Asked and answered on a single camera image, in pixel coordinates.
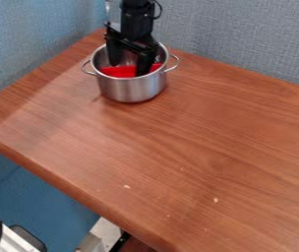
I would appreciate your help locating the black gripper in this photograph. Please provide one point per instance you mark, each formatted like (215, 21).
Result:
(132, 34)

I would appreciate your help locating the white ribbed radiator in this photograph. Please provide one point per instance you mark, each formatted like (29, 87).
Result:
(1, 238)

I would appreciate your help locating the silver metal pot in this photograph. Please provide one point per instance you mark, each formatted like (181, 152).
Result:
(136, 89)

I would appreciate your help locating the white table leg bracket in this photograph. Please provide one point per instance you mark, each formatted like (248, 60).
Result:
(100, 238)

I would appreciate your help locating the red object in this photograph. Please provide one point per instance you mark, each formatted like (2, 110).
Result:
(125, 71)

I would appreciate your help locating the black box on floor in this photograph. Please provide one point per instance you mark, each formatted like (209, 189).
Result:
(29, 237)

